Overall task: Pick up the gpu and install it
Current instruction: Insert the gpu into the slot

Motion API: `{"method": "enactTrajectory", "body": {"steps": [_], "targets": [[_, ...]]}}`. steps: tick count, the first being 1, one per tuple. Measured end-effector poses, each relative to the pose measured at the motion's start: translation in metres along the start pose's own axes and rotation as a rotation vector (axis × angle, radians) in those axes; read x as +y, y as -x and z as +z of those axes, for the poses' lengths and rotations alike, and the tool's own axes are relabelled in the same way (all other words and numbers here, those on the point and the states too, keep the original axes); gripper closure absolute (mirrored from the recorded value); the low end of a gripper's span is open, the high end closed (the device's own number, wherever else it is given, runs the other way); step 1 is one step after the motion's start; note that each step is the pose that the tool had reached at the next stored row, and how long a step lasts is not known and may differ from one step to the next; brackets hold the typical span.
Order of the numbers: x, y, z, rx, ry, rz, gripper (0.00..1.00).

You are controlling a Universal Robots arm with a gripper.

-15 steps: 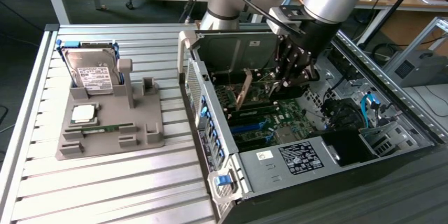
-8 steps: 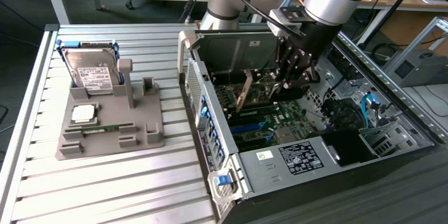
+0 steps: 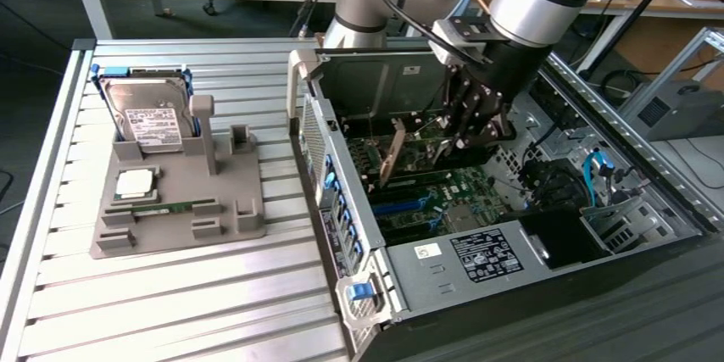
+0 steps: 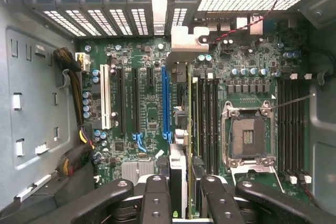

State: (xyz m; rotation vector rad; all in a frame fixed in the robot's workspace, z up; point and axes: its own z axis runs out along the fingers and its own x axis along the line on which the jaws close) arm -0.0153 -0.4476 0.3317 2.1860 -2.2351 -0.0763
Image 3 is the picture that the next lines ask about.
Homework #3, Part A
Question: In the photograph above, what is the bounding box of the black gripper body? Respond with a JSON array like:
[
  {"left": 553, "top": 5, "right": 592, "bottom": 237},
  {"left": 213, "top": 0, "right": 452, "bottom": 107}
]
[{"left": 480, "top": 39, "right": 553, "bottom": 98}]

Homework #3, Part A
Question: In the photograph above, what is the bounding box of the green graphics card black cooler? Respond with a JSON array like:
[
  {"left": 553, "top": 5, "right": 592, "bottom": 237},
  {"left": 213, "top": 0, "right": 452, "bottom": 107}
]
[{"left": 377, "top": 115, "right": 499, "bottom": 189}]

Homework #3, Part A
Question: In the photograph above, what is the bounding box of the green motherboard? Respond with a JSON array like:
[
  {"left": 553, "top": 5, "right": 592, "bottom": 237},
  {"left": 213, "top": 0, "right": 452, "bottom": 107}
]
[{"left": 343, "top": 115, "right": 513, "bottom": 247}]

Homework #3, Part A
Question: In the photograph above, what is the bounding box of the grey open PC case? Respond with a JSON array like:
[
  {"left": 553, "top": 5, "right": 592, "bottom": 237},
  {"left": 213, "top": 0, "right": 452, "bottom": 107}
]
[{"left": 287, "top": 37, "right": 724, "bottom": 362}]

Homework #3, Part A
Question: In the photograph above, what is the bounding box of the black RAM stick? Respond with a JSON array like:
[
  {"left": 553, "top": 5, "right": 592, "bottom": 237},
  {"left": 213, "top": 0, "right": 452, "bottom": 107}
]
[{"left": 367, "top": 169, "right": 452, "bottom": 193}]

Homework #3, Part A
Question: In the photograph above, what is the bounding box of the blue expansion slot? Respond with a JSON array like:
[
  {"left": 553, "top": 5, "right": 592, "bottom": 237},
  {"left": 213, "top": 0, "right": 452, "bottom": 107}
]
[{"left": 369, "top": 196, "right": 432, "bottom": 217}]

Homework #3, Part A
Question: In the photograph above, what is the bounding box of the black stand pole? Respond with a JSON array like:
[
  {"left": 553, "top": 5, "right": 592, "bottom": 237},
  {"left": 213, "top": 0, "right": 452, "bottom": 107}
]
[{"left": 576, "top": 0, "right": 697, "bottom": 79}]

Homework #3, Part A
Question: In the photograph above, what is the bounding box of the grey computer tower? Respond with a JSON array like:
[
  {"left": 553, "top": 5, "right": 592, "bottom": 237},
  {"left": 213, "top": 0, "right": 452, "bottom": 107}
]
[{"left": 619, "top": 78, "right": 724, "bottom": 142}]

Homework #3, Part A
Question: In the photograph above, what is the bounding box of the grey power supply unit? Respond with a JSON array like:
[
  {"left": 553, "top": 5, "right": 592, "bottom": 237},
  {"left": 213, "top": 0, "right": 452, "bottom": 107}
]
[{"left": 384, "top": 220, "right": 553, "bottom": 313}]

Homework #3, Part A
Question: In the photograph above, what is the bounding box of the blue case release latch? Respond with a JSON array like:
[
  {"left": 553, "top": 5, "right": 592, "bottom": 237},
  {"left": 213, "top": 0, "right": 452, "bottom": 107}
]
[{"left": 345, "top": 281, "right": 377, "bottom": 302}]

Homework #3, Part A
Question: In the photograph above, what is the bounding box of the grey plastic parts rack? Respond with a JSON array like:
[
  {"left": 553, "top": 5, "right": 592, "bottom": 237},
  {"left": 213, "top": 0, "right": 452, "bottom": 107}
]
[{"left": 88, "top": 93, "right": 268, "bottom": 260}]

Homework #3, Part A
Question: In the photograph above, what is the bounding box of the hard disk in blue caddy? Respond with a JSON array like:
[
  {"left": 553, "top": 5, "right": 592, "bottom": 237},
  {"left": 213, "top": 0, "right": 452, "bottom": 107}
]
[{"left": 88, "top": 64, "right": 197, "bottom": 155}]

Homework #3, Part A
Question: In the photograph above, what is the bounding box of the green RAM stick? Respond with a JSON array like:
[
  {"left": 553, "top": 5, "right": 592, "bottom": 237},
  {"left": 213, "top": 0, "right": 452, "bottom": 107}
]
[{"left": 128, "top": 202, "right": 195, "bottom": 215}]

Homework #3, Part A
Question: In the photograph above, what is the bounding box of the silver CPU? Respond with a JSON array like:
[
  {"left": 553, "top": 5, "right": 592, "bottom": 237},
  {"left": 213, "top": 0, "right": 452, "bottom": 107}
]
[{"left": 111, "top": 168, "right": 159, "bottom": 202}]

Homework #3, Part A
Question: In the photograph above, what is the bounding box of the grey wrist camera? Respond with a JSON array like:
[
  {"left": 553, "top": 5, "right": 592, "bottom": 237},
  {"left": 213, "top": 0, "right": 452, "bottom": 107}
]
[{"left": 432, "top": 16, "right": 511, "bottom": 67}]

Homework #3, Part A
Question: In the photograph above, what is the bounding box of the black power wire bundle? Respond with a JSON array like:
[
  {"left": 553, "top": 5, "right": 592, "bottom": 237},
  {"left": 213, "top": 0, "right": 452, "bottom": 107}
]
[{"left": 517, "top": 158, "right": 593, "bottom": 213}]

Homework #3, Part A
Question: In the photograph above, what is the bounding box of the blue disk wire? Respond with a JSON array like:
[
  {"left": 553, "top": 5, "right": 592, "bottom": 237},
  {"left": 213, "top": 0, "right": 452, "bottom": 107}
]
[{"left": 580, "top": 148, "right": 616, "bottom": 210}]

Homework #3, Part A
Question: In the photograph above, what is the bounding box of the aluminium profile frame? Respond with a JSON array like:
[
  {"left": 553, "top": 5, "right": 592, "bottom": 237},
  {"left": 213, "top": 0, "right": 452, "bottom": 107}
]
[{"left": 659, "top": 25, "right": 724, "bottom": 86}]

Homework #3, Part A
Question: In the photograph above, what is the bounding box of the grey disk bay bracket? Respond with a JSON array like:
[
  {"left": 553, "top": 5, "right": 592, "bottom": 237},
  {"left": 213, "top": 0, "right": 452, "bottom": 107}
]
[{"left": 579, "top": 196, "right": 667, "bottom": 255}]

